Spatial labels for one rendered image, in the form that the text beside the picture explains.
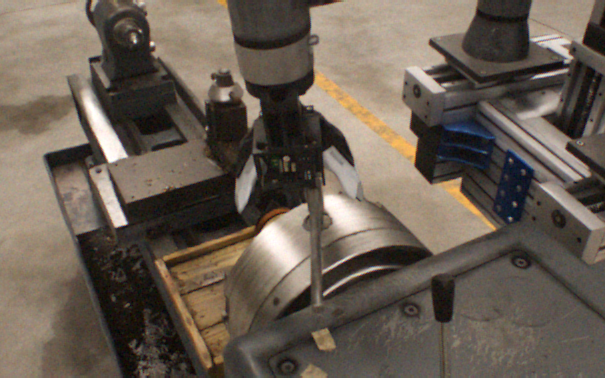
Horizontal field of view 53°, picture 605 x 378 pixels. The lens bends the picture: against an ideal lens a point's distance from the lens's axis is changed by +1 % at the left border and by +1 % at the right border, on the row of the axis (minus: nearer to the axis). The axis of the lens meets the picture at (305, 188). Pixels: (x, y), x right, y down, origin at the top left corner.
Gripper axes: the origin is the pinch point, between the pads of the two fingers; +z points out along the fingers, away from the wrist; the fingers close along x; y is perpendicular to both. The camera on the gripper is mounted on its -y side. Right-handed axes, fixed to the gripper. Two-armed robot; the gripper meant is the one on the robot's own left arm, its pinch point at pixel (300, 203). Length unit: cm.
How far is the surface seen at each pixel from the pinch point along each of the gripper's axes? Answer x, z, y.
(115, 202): -45, 35, -46
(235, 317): -11.1, 16.8, 3.6
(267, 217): -7.4, 19.0, -18.3
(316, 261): 1.7, -3.2, 12.8
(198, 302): -24, 40, -19
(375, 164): 26, 144, -183
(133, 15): -47, 18, -105
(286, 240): -2.8, 7.6, -1.2
